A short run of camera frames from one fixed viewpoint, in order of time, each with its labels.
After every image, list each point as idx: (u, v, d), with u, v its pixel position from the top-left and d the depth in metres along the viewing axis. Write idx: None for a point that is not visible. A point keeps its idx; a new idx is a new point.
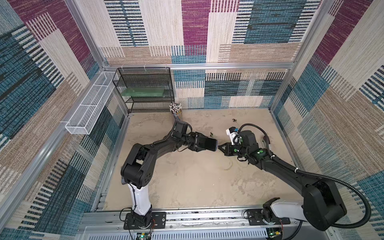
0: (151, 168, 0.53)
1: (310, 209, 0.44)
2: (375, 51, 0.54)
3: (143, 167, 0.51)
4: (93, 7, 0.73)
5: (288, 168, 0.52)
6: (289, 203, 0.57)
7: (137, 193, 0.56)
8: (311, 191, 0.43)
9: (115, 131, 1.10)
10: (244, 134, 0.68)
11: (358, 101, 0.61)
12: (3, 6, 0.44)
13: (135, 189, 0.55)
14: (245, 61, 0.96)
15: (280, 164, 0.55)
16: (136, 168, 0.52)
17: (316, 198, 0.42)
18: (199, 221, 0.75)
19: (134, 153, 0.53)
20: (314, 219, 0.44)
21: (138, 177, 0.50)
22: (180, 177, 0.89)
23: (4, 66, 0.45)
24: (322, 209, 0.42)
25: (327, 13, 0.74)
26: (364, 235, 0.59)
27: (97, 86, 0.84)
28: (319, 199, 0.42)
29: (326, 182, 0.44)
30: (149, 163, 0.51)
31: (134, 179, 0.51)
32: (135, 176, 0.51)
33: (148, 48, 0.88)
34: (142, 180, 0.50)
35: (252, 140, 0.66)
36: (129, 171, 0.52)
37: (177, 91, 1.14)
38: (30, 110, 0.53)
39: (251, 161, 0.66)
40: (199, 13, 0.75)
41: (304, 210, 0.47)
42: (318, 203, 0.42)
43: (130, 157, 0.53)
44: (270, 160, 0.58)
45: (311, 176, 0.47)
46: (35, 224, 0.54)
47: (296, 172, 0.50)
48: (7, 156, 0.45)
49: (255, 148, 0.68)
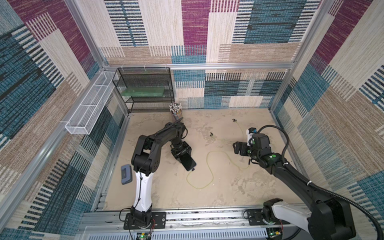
0: (158, 156, 0.59)
1: (318, 225, 0.42)
2: (375, 51, 0.55)
3: (151, 155, 0.57)
4: (93, 7, 0.73)
5: (301, 180, 0.50)
6: (291, 210, 0.57)
7: (144, 182, 0.60)
8: (321, 209, 0.41)
9: (115, 131, 1.10)
10: (256, 137, 0.67)
11: (358, 101, 0.61)
12: (3, 6, 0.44)
13: (143, 177, 0.59)
14: (245, 61, 0.96)
15: (293, 174, 0.53)
16: (144, 157, 0.58)
17: (326, 216, 0.40)
18: (199, 221, 0.75)
19: (139, 143, 0.59)
20: (318, 235, 0.43)
21: (147, 164, 0.57)
22: (180, 178, 0.89)
23: (4, 66, 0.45)
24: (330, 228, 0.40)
25: (327, 13, 0.74)
26: (364, 235, 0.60)
27: (97, 86, 0.84)
28: (329, 219, 0.40)
29: (339, 202, 0.42)
30: (156, 151, 0.57)
31: (144, 166, 0.57)
32: (144, 164, 0.57)
33: (148, 48, 0.88)
34: (151, 167, 0.56)
35: (264, 143, 0.65)
36: (138, 161, 0.58)
37: (177, 91, 1.14)
38: (30, 110, 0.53)
39: (262, 164, 0.63)
40: (199, 13, 0.75)
41: (310, 224, 0.45)
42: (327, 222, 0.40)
43: (137, 148, 0.58)
44: (283, 167, 0.56)
45: (323, 192, 0.45)
46: (35, 224, 0.54)
47: (308, 185, 0.48)
48: (7, 156, 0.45)
49: (267, 153, 0.66)
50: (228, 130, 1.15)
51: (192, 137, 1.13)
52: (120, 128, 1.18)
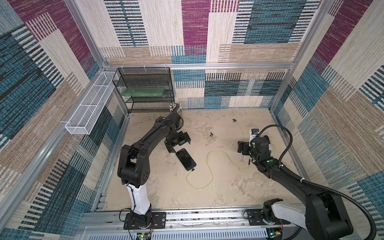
0: (146, 166, 0.52)
1: (312, 219, 0.44)
2: (375, 51, 0.55)
3: (137, 168, 0.50)
4: (93, 7, 0.73)
5: (295, 178, 0.52)
6: (291, 209, 0.56)
7: (136, 193, 0.56)
8: (313, 200, 0.43)
9: (115, 131, 1.10)
10: (256, 141, 0.69)
11: (358, 101, 0.61)
12: (3, 6, 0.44)
13: (133, 189, 0.54)
14: (245, 61, 0.96)
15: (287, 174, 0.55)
16: (132, 169, 0.52)
17: (317, 207, 0.42)
18: (199, 221, 0.75)
19: (123, 156, 0.51)
20: (315, 231, 0.43)
21: (136, 176, 0.50)
22: (180, 178, 0.89)
23: (4, 66, 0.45)
24: (323, 220, 0.41)
25: (327, 13, 0.74)
26: (364, 235, 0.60)
27: (97, 86, 0.84)
28: (321, 209, 0.42)
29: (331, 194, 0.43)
30: (142, 163, 0.49)
31: (132, 179, 0.51)
32: (133, 176, 0.51)
33: (148, 48, 0.88)
34: (140, 179, 0.50)
35: (264, 147, 0.67)
36: (125, 173, 0.51)
37: (177, 91, 1.14)
38: (31, 110, 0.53)
39: (260, 168, 0.67)
40: (199, 13, 0.75)
41: (306, 220, 0.46)
42: (319, 213, 0.42)
43: (122, 161, 0.51)
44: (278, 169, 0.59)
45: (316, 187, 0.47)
46: (35, 224, 0.54)
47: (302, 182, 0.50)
48: (7, 156, 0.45)
49: (266, 157, 0.69)
50: (229, 130, 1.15)
51: (192, 137, 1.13)
52: (120, 128, 1.18)
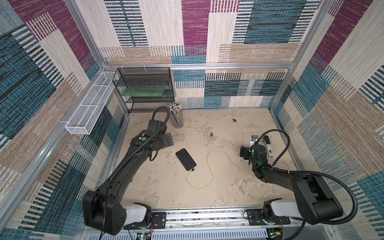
0: (117, 212, 0.42)
1: (301, 200, 0.46)
2: (375, 51, 0.55)
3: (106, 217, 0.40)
4: (93, 7, 0.73)
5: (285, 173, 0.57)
6: (286, 201, 0.57)
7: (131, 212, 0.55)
8: (297, 181, 0.47)
9: (115, 131, 1.10)
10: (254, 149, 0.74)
11: (358, 101, 0.61)
12: (3, 6, 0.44)
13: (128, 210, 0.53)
14: (245, 61, 0.96)
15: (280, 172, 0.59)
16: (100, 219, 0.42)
17: (301, 185, 0.46)
18: (200, 221, 0.75)
19: (88, 206, 0.40)
20: (306, 212, 0.45)
21: (107, 227, 0.41)
22: (180, 178, 0.89)
23: (4, 66, 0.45)
24: (309, 197, 0.45)
25: (327, 13, 0.74)
26: (364, 235, 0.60)
27: (97, 86, 0.84)
28: (305, 188, 0.46)
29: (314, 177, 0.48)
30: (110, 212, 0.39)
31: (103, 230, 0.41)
32: (103, 228, 0.41)
33: (148, 48, 0.88)
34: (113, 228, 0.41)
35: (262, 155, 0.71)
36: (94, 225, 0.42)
37: (177, 91, 1.14)
38: (31, 110, 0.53)
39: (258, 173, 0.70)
40: (199, 13, 0.75)
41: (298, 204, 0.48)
42: (304, 191, 0.45)
43: (86, 211, 0.41)
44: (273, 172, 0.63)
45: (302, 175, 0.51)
46: (35, 224, 0.54)
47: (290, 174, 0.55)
48: (7, 156, 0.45)
49: (264, 163, 0.73)
50: (229, 130, 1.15)
51: (192, 137, 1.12)
52: (120, 128, 1.18)
